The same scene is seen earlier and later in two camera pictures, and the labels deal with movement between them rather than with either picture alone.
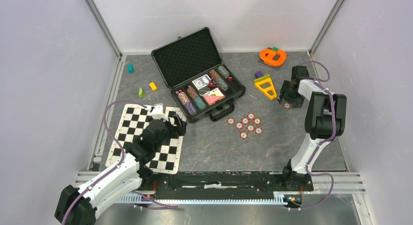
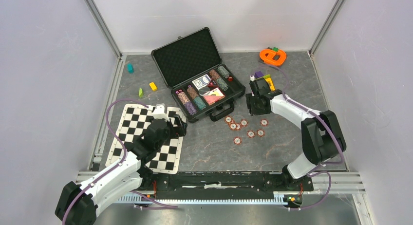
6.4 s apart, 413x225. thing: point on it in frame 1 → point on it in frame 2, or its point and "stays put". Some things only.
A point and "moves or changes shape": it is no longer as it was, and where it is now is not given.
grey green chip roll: (222, 70) stays put
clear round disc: (204, 91) stays put
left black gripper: (180, 124) stays put
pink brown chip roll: (183, 97) stays put
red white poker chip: (287, 105) moves or changes shape
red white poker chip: (250, 127) → (251, 134)
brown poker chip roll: (214, 74) stays put
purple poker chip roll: (190, 107) stays put
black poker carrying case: (200, 84) stays put
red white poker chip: (243, 135) → (237, 140)
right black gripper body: (290, 96) → (253, 105)
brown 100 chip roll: (192, 93) stays put
